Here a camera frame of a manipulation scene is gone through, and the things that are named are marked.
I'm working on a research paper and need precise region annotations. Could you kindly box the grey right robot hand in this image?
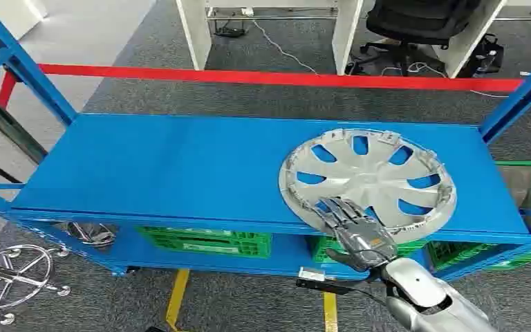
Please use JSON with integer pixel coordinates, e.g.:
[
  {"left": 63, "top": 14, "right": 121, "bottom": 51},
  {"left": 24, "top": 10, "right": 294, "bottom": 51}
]
[{"left": 313, "top": 196, "right": 400, "bottom": 273}]

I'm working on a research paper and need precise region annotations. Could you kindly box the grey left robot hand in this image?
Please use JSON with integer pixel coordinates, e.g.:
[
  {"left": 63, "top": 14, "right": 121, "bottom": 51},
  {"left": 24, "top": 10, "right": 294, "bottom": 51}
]
[{"left": 67, "top": 222, "right": 118, "bottom": 249}]

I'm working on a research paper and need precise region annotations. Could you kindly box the silver plastic wheel hubcap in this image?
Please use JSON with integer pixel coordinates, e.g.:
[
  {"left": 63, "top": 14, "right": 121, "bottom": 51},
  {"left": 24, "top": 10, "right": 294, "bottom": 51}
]
[{"left": 278, "top": 128, "right": 458, "bottom": 245}]

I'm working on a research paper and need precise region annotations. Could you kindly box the yellow floor tape strip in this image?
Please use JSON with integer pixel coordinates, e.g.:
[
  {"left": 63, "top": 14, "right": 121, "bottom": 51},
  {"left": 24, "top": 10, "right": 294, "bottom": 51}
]
[
  {"left": 165, "top": 269, "right": 192, "bottom": 332},
  {"left": 322, "top": 291, "right": 339, "bottom": 332}
]

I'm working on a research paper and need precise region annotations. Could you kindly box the chrome stool base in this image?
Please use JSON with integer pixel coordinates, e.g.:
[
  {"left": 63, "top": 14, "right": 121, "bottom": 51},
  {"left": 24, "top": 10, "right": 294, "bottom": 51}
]
[{"left": 0, "top": 243, "right": 72, "bottom": 326}]

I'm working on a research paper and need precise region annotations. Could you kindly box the blue metal shelf rack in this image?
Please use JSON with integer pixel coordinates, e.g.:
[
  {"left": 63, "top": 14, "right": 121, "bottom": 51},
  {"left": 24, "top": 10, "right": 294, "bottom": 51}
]
[{"left": 0, "top": 0, "right": 531, "bottom": 283}]

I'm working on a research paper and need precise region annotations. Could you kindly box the red barrier bar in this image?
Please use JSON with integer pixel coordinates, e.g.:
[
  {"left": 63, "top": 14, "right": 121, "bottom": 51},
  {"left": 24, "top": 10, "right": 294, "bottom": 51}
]
[{"left": 0, "top": 63, "right": 531, "bottom": 110}]

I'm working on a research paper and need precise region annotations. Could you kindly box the white desk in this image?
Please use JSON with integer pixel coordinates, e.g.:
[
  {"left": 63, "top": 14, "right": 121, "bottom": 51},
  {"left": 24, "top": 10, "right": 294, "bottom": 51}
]
[{"left": 175, "top": 0, "right": 365, "bottom": 77}]

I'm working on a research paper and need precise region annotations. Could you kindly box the black bag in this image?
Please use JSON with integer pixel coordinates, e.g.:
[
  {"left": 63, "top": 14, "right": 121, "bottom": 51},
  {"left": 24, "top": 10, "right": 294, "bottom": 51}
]
[{"left": 460, "top": 33, "right": 506, "bottom": 79}]

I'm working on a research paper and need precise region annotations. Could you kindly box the black office chair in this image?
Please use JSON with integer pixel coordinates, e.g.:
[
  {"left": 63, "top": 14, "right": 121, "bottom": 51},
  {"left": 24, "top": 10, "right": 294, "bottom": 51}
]
[{"left": 359, "top": 0, "right": 482, "bottom": 77}]

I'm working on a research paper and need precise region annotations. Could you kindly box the white desk side panel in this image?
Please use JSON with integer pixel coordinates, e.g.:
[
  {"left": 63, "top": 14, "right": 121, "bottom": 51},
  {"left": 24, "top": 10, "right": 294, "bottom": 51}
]
[{"left": 432, "top": 0, "right": 507, "bottom": 80}]

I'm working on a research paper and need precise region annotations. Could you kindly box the black power adapter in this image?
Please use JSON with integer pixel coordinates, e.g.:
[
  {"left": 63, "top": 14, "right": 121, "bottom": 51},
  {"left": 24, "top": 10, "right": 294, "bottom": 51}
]
[{"left": 214, "top": 25, "right": 248, "bottom": 39}]

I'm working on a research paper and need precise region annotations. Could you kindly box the black barrier post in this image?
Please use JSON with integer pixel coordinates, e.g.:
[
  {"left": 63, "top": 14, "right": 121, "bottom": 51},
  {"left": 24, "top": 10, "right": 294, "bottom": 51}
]
[{"left": 0, "top": 95, "right": 49, "bottom": 165}]

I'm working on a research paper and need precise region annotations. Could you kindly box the white floor cable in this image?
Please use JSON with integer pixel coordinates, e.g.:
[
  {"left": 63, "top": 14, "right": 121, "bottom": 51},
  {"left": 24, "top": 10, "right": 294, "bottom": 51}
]
[{"left": 250, "top": 18, "right": 319, "bottom": 75}]

